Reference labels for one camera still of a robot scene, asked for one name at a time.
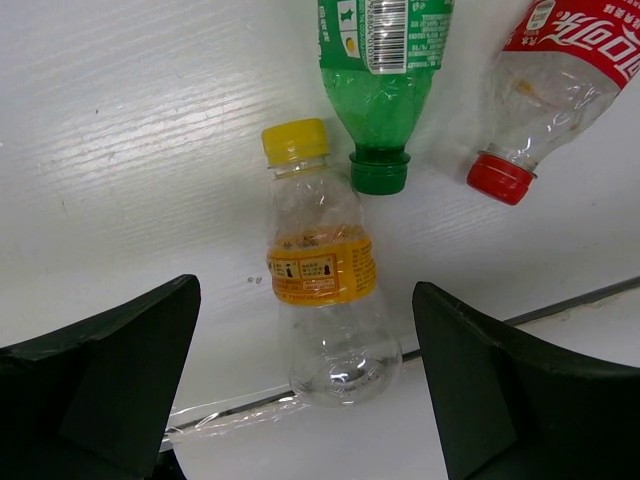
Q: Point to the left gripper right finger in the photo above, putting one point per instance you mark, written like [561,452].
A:
[509,405]

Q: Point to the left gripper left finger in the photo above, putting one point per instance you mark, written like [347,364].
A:
[92,400]

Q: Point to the small bottle yellow cap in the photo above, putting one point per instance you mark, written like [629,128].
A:
[337,346]

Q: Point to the green plastic bottle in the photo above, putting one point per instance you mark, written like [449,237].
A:
[377,60]

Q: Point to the clear bottle red label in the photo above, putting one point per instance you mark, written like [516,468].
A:
[562,67]

